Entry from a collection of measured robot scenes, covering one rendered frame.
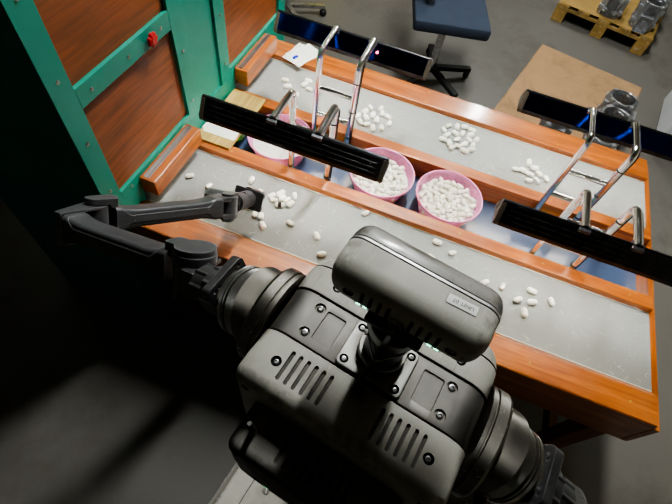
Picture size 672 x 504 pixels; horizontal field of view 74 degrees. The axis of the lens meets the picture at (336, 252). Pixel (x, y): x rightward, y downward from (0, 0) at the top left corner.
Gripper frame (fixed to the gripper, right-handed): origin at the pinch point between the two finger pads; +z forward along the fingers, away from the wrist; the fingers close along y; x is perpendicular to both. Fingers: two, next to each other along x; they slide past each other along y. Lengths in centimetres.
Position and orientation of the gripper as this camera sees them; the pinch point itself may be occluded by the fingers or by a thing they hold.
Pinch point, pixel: (258, 195)
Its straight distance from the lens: 160.2
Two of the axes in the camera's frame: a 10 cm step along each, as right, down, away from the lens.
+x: -3.0, 9.1, 2.9
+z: 2.1, -2.3, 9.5
